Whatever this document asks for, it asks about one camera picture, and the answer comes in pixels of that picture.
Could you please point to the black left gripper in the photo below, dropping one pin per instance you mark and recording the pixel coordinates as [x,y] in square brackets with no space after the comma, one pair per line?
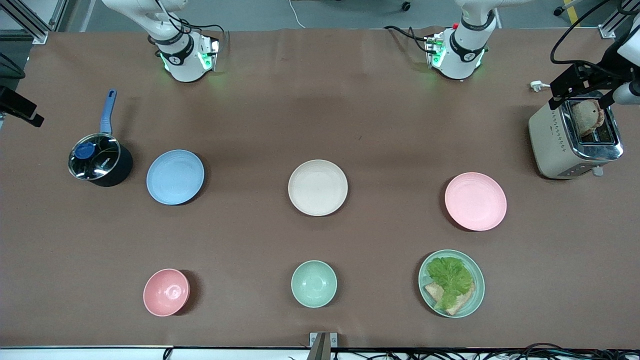
[609,63]

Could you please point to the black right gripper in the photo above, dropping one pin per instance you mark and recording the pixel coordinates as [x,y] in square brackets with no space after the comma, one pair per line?
[15,103]

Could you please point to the pink plate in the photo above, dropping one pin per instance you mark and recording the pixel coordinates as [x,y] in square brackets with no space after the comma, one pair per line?
[475,201]

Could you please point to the blue plate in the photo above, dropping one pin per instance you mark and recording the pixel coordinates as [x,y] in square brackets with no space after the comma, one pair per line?
[175,177]

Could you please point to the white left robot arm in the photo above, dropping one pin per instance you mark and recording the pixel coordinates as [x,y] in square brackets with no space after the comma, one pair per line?
[460,50]

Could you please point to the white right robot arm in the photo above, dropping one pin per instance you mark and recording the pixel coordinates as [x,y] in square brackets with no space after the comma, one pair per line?
[180,60]

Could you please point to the brown toast in toaster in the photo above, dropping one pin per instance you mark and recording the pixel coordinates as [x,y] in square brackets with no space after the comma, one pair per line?
[586,117]

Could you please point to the white power plug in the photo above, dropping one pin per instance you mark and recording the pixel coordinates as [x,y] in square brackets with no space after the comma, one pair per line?
[537,86]

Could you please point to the silver beige toaster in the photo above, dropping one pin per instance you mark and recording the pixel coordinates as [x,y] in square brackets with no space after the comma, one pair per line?
[555,145]

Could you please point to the glass lid with blue knob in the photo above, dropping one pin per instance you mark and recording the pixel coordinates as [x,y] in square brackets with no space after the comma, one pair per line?
[94,156]

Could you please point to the black caster wheel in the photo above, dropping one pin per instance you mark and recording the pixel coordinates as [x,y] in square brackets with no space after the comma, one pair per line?
[406,6]

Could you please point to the pink bowl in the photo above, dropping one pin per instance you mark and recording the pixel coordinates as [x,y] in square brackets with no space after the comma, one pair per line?
[166,292]

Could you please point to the green lettuce leaf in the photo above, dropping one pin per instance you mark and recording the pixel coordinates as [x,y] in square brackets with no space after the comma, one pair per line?
[450,277]

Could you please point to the green plate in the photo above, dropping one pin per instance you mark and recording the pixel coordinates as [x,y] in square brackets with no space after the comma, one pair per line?
[477,295]

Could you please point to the toasted bread slice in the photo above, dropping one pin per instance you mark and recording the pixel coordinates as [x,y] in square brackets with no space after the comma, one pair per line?
[460,302]

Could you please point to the beige plate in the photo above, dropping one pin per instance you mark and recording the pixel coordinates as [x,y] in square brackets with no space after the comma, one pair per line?
[318,187]

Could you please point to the green bowl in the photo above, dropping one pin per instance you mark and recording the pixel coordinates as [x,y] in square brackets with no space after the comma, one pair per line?
[314,283]

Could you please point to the aluminium frame profile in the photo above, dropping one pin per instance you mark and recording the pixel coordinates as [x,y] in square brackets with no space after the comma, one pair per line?
[612,27]
[30,22]

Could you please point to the metal table bracket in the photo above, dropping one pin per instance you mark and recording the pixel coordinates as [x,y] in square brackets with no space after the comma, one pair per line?
[323,345]

